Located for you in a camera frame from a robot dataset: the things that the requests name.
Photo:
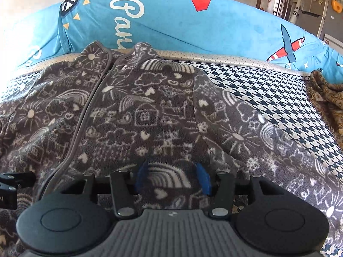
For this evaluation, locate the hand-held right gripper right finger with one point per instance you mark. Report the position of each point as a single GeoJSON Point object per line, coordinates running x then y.
{"type": "Point", "coordinates": [203, 179]}

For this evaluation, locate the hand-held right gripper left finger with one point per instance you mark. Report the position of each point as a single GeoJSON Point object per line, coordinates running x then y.
{"type": "Point", "coordinates": [142, 175]}

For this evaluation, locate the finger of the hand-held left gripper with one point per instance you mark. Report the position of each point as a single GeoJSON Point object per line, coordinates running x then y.
{"type": "Point", "coordinates": [16, 178]}

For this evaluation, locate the grey patterned fleece jacket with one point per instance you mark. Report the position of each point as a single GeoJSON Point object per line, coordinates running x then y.
{"type": "Point", "coordinates": [134, 112]}

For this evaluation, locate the houndstooth sofa seat mat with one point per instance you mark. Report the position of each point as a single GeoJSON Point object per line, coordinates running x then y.
{"type": "Point", "coordinates": [268, 99]}

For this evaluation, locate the brown patterned cloth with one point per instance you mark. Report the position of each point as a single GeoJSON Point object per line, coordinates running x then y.
{"type": "Point", "coordinates": [325, 96]}

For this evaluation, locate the white box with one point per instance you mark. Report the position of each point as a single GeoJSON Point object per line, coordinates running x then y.
{"type": "Point", "coordinates": [333, 40]}

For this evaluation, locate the white hanging bag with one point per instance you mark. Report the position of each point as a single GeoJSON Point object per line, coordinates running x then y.
{"type": "Point", "coordinates": [296, 8]}

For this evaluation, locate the grey refrigerator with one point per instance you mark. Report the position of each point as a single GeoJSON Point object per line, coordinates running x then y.
{"type": "Point", "coordinates": [316, 2]}

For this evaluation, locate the orange fridge magnet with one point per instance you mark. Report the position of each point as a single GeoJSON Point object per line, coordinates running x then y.
{"type": "Point", "coordinates": [335, 5]}

